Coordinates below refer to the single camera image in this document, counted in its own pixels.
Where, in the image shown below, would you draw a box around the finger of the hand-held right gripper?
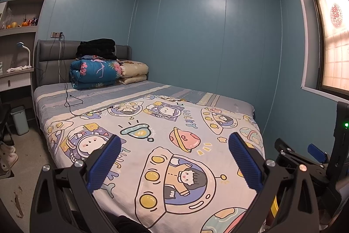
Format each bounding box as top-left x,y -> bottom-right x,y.
274,137 -> 328,182
308,143 -> 329,164

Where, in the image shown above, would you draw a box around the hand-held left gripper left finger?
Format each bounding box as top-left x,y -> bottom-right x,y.
29,133 -> 122,233

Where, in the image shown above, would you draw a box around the light blue small bin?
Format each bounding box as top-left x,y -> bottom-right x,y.
10,105 -> 29,136

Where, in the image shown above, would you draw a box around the blue floral folded quilt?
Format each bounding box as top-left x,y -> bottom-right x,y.
69,57 -> 123,90

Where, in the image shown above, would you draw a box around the white shoe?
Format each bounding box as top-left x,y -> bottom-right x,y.
0,142 -> 15,154
0,152 -> 19,172

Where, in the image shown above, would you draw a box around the beige folded quilt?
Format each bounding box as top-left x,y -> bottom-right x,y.
117,60 -> 149,85

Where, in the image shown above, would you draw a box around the white desk lamp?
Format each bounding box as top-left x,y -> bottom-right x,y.
16,42 -> 34,70

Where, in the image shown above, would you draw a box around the cartoon printed blanket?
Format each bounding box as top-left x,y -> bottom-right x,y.
45,95 -> 266,233

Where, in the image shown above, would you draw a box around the dark framed window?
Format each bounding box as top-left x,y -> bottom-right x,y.
286,0 -> 349,100

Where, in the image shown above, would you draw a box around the grey desk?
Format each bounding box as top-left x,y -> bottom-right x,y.
0,68 -> 36,94

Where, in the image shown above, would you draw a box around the black charging cable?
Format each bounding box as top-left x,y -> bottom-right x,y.
56,34 -> 115,121

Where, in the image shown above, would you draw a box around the grey wall shelf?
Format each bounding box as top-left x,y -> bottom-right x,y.
0,0 -> 45,37

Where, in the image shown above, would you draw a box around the person's dark clothing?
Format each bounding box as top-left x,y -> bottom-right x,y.
109,215 -> 152,233

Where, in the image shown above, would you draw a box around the red paper-cut window decoration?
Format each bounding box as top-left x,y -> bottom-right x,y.
330,4 -> 343,29

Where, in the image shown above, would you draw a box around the grey padded headboard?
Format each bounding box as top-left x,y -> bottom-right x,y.
34,40 -> 132,89

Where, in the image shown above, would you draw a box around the bed with striped sheet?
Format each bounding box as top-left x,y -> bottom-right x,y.
33,80 -> 255,135

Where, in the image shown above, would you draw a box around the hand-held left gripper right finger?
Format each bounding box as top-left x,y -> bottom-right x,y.
228,132 -> 319,233

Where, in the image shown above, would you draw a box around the black folded clothes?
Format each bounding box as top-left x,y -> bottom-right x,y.
76,38 -> 119,60

